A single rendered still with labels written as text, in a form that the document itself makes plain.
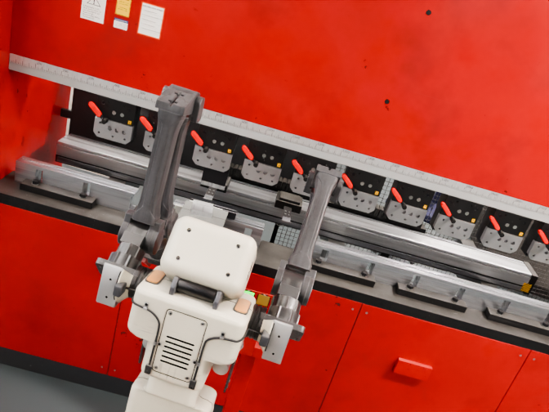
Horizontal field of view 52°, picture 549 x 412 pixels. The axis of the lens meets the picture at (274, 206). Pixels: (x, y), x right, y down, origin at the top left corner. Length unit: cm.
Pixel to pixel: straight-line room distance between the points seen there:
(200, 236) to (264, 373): 133
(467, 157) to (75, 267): 163
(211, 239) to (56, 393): 163
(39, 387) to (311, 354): 123
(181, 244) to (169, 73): 97
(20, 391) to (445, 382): 186
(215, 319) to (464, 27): 134
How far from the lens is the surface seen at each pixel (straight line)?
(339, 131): 214
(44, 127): 283
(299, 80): 210
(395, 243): 265
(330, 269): 233
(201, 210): 227
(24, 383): 286
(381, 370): 256
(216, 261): 132
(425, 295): 243
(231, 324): 132
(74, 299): 257
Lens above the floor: 202
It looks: 24 degrees down
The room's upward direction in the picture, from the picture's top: 17 degrees clockwise
